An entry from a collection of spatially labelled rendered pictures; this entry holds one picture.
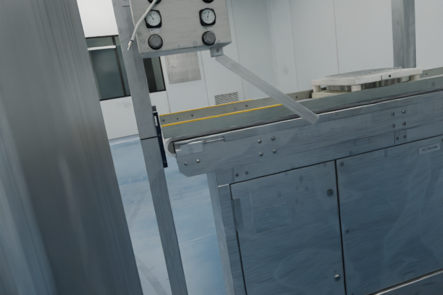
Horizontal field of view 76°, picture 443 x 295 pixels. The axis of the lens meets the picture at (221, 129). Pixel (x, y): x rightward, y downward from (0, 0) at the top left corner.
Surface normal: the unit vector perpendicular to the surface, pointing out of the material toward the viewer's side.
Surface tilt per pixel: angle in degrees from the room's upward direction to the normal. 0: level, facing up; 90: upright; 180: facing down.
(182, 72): 90
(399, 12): 90
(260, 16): 90
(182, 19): 90
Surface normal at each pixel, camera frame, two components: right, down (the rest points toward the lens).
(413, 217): 0.22, 0.15
